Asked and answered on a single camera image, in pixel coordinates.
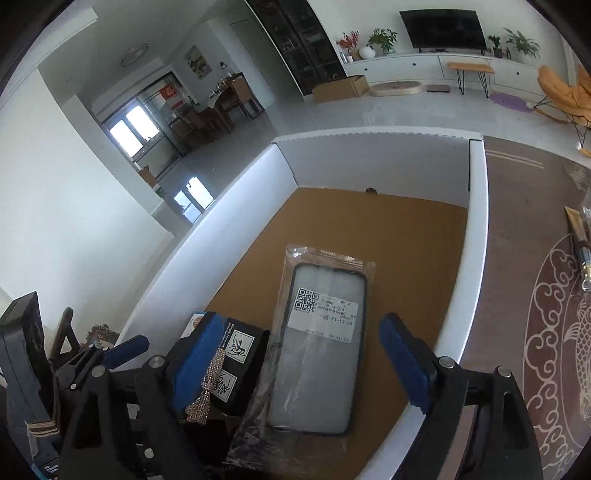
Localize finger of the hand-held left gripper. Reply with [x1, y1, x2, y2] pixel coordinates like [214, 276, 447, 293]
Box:
[54, 308, 151, 384]

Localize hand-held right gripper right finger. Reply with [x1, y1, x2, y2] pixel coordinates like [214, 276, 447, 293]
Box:
[379, 313, 544, 480]

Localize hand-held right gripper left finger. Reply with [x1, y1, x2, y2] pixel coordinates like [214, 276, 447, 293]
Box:
[60, 311, 232, 480]

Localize rhinestone tassel hair clip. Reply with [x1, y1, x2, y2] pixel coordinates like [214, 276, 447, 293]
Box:
[185, 342, 228, 424]

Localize black printed box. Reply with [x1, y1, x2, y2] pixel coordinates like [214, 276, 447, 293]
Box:
[203, 315, 272, 417]

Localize phone case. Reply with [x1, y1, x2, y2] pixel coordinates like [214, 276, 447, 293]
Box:
[226, 242, 377, 467]

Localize white cardboard box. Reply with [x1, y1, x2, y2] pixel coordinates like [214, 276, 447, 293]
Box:
[117, 131, 490, 480]

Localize brown patterned desktop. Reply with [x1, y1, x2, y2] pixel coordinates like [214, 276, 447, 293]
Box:
[462, 136, 591, 480]

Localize small glass bottle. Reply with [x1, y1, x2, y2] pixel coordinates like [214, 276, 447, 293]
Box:
[573, 244, 591, 292]

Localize brown slim tube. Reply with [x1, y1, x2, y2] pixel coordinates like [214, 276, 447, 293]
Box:
[563, 206, 589, 250]

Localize dining table with chairs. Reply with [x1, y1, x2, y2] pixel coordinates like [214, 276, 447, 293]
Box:
[185, 74, 265, 139]

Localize round cat scratcher pad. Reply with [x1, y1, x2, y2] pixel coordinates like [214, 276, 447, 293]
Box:
[369, 80, 423, 97]

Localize purple floor mat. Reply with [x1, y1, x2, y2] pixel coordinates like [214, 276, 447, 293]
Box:
[488, 91, 532, 112]

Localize brown cardboard box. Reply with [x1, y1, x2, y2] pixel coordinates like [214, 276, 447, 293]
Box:
[312, 74, 370, 103]

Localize white tv cabinet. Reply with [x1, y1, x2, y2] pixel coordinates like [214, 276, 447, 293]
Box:
[342, 51, 568, 100]

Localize wooden bench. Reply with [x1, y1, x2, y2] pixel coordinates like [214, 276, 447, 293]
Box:
[447, 61, 496, 99]

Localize orange lounge chair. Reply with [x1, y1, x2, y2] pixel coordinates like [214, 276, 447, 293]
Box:
[533, 65, 591, 155]

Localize white vase with red flowers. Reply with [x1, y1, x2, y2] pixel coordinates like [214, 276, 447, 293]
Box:
[335, 31, 375, 62]

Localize bushy potted plant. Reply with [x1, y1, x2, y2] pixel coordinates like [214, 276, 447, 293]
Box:
[367, 28, 399, 57]

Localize dark display cabinet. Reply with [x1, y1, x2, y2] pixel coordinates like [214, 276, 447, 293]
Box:
[245, 0, 347, 97]

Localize black television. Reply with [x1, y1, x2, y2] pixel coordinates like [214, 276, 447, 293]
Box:
[399, 8, 488, 51]

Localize large leafy potted plant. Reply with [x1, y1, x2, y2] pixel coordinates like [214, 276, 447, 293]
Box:
[503, 28, 542, 64]

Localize wall painting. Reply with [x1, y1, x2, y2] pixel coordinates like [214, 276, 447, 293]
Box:
[185, 45, 213, 80]

